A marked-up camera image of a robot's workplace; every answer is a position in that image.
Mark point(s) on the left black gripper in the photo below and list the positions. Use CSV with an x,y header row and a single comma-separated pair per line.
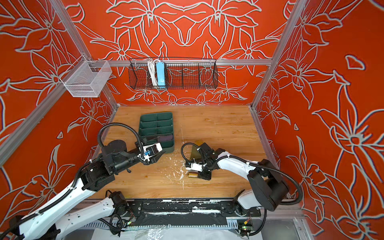
x,y
150,161

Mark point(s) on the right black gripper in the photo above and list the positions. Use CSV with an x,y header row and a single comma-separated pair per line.
x,y
203,176

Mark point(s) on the green striped sock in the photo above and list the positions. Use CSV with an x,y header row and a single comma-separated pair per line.
x,y
195,162

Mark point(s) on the purple sock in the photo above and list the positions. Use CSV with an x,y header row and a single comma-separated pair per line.
x,y
166,139

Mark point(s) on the green divided plastic tray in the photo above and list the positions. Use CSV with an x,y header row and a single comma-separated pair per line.
x,y
157,124

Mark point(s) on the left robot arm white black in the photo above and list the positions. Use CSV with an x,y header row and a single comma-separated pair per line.
x,y
52,221

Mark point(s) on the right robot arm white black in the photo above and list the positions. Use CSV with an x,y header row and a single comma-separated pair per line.
x,y
270,187

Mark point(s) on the light blue box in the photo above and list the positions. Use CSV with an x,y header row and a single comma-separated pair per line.
x,y
160,66

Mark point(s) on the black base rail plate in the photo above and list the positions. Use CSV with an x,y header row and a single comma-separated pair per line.
x,y
198,213

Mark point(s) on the black wire wall basket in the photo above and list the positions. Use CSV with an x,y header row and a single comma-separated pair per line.
x,y
180,73

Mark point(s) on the clear mesh wall basket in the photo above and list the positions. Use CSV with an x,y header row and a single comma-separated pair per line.
x,y
86,79

